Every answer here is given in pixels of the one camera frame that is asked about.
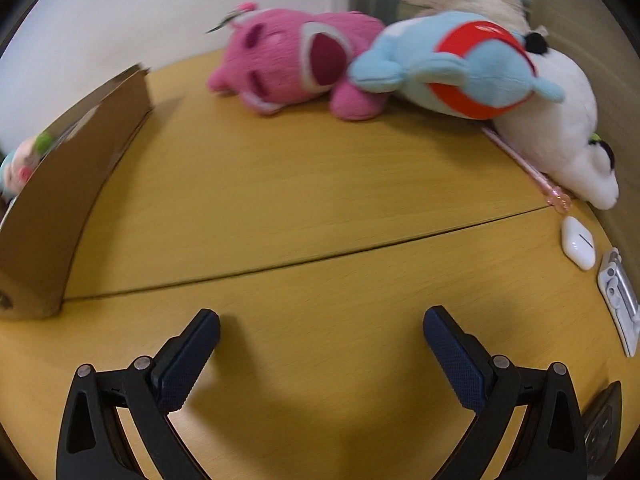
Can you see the wooden desktop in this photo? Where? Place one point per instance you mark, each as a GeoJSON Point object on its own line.
{"type": "Point", "coordinates": [300, 185]}

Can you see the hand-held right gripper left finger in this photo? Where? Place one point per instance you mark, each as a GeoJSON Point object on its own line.
{"type": "Point", "coordinates": [187, 365]}

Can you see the pig plush toy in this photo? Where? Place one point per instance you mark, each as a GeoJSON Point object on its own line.
{"type": "Point", "coordinates": [20, 165]}

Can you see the white earbuds case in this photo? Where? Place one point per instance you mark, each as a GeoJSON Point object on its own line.
{"type": "Point", "coordinates": [577, 242]}

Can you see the pink bear plush toy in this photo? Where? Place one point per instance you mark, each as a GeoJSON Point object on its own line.
{"type": "Point", "coordinates": [280, 55]}

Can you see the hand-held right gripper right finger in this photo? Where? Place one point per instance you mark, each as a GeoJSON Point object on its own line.
{"type": "Point", "coordinates": [457, 365]}

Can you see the light blue plush toy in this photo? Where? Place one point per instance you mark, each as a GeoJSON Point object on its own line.
{"type": "Point", "coordinates": [415, 65]}

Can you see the pink pen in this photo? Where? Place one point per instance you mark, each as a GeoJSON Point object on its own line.
{"type": "Point", "coordinates": [530, 172]}

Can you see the shallow cardboard box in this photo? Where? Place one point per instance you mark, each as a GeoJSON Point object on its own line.
{"type": "Point", "coordinates": [60, 200]}

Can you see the white packaged small tool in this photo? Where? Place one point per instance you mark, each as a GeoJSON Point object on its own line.
{"type": "Point", "coordinates": [617, 300]}

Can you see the desk power socket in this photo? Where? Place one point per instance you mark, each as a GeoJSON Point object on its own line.
{"type": "Point", "coordinates": [600, 435]}

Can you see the white plush toy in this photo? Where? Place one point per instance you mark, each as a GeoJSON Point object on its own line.
{"type": "Point", "coordinates": [560, 125]}

